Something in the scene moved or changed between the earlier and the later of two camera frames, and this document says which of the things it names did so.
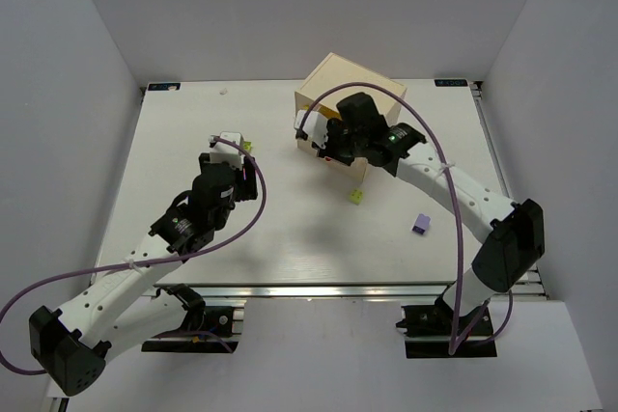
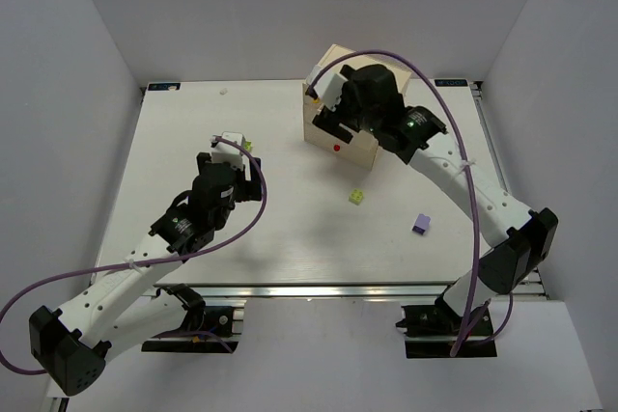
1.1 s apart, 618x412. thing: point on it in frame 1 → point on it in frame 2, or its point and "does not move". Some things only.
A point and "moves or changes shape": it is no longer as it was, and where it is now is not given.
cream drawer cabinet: (336, 71) moves or changes shape
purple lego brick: (421, 224) does not move
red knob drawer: (355, 170) moves or changes shape
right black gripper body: (333, 137) does not move
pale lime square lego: (356, 196) does not move
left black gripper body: (246, 180) does not move
